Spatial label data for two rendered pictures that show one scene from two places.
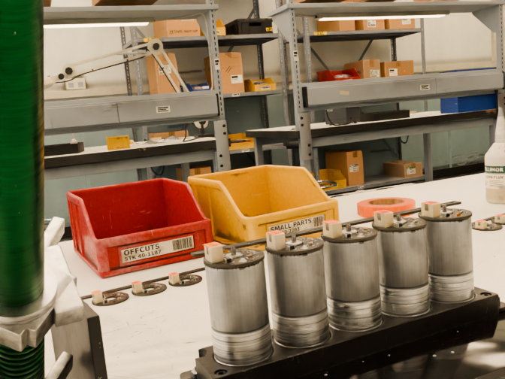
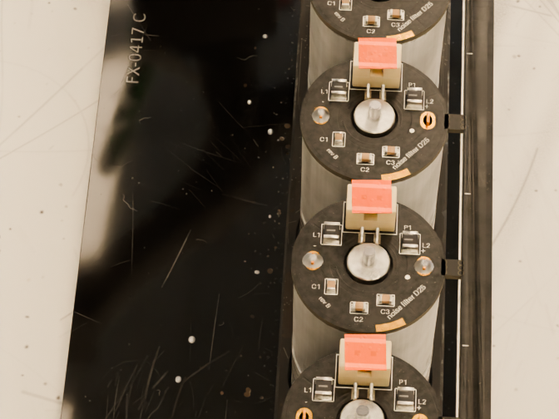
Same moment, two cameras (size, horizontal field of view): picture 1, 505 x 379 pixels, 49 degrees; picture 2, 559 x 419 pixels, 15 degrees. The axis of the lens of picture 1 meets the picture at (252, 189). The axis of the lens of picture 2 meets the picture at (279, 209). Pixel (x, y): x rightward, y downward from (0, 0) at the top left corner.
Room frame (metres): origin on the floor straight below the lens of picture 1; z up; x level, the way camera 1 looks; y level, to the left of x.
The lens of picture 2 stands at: (0.31, -0.22, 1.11)
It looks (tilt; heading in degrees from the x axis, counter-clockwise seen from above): 60 degrees down; 117
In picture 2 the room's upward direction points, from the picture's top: straight up
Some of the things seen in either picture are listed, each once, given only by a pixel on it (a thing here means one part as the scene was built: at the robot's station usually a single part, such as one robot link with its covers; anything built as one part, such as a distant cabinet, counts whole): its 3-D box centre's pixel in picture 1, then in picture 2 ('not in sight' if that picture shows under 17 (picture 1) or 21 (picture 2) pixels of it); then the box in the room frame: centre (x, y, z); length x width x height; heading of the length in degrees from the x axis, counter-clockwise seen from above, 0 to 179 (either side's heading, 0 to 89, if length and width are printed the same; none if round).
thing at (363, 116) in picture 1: (383, 115); not in sight; (3.15, -0.78, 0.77); 0.24 x 0.16 x 0.04; 111
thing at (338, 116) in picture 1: (342, 115); not in sight; (3.02, -0.52, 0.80); 0.15 x 0.12 x 0.10; 41
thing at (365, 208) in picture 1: (385, 207); not in sight; (0.57, -0.14, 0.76); 0.06 x 0.06 x 0.01
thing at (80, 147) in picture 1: (54, 150); not in sight; (2.54, 0.89, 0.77); 0.24 x 0.16 x 0.04; 97
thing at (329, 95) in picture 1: (409, 89); not in sight; (3.00, -0.90, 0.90); 1.30 x 0.06 x 0.12; 112
